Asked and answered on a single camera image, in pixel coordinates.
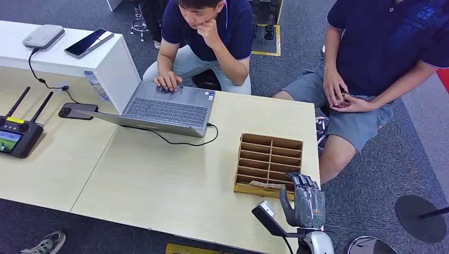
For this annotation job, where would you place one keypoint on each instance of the target person's left hand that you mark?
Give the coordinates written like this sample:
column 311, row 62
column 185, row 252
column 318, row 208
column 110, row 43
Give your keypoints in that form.
column 357, row 106

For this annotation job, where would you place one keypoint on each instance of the target person's right hand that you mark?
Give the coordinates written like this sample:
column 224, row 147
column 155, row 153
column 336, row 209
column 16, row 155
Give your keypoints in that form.
column 332, row 86

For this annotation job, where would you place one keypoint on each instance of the laptop person's left hand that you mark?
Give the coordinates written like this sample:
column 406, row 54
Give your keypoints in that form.
column 209, row 31

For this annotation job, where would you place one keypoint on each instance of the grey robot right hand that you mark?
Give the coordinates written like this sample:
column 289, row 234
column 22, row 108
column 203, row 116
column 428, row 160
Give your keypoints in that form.
column 308, row 207

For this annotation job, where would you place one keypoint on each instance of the laptop person's right hand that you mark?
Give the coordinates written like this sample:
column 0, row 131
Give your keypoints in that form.
column 168, row 80

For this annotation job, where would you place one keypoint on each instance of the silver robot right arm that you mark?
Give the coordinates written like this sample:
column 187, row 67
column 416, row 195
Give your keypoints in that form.
column 319, row 243

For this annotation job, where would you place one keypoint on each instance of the person at laptop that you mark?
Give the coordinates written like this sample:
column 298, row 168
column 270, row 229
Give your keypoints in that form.
column 210, row 38

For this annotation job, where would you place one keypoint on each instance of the patterned card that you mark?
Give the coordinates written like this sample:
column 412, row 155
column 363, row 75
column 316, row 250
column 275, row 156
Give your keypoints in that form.
column 266, row 185

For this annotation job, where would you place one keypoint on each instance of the target person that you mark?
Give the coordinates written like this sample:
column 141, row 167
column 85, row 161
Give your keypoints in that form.
column 379, row 49

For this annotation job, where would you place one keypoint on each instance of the wooden card organizer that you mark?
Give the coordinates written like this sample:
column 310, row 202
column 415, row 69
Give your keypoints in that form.
column 268, row 163

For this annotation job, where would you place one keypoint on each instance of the grey laptop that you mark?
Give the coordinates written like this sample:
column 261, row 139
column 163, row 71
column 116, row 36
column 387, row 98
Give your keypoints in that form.
column 168, row 110

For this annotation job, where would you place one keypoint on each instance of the black stool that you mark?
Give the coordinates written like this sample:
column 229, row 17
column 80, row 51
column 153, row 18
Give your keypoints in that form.
column 207, row 80

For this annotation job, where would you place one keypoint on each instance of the black white patterned object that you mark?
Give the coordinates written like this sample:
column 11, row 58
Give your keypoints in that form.
column 321, row 131

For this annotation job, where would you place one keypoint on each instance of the black machine stand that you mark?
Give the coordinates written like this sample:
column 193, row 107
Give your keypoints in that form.
column 269, row 21

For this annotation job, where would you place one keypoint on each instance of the white box shelf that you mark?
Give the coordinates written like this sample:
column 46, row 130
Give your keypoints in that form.
column 108, row 66

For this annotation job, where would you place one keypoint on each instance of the chrome chair base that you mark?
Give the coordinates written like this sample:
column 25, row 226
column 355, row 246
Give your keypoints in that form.
column 139, row 25

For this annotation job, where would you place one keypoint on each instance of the silver round base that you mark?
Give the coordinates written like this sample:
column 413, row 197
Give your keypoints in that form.
column 368, row 246

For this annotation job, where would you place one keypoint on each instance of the clear plastic water bottle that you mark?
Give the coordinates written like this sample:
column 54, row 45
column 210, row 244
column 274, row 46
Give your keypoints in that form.
column 96, row 85

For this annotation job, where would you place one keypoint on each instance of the silver smartphone with dark screen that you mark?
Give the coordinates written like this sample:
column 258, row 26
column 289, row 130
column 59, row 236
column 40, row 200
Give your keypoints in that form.
column 88, row 42

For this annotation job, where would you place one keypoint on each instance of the red panel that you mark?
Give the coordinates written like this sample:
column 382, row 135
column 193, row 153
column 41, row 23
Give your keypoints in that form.
column 444, row 79

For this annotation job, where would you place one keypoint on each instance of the white furniture corner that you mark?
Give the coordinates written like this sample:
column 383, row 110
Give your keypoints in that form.
column 113, row 3

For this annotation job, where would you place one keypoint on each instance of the black smartphone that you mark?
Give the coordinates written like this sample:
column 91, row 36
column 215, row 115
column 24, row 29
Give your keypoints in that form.
column 78, row 110

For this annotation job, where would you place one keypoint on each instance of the black round stand base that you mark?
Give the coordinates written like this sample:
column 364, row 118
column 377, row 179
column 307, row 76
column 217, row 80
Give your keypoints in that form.
column 419, row 221

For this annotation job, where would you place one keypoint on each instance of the yellow board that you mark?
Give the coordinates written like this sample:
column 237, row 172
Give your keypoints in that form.
column 189, row 249

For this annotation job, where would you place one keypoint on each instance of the grey power bank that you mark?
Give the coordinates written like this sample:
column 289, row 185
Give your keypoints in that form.
column 43, row 36

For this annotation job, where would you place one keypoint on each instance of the black remote controller with antennas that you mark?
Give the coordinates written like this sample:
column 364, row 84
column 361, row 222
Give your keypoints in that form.
column 21, row 136

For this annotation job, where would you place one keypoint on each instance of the grey sneaker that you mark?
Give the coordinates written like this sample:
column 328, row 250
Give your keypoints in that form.
column 47, row 243

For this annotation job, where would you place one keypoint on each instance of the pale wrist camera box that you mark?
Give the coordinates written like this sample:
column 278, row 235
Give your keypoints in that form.
column 267, row 209

